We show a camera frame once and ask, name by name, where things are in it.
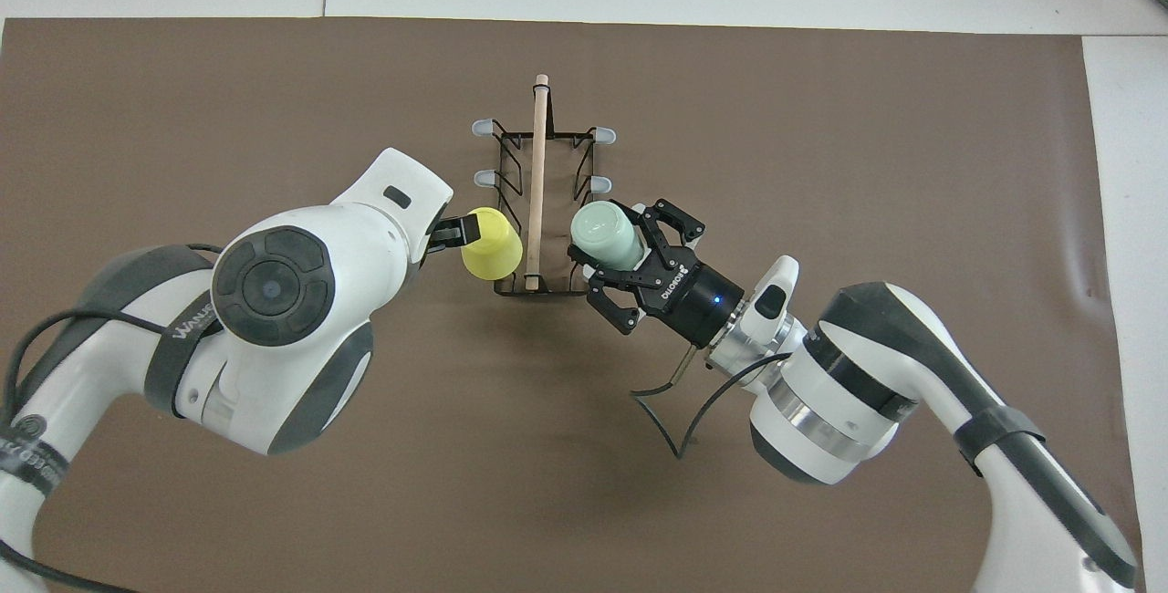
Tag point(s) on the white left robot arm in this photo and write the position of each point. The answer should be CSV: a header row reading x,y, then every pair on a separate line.
x,y
301,347

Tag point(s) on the pale green plastic cup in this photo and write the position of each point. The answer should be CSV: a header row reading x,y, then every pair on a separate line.
x,y
607,233

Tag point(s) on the brown table mat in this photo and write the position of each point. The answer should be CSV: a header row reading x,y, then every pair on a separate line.
x,y
182,73

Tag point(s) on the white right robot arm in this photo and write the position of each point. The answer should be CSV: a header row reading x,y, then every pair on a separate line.
x,y
867,374

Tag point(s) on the yellow plastic cup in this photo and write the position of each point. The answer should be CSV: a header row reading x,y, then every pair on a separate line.
x,y
493,251

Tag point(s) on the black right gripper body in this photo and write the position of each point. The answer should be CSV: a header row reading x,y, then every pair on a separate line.
x,y
693,306

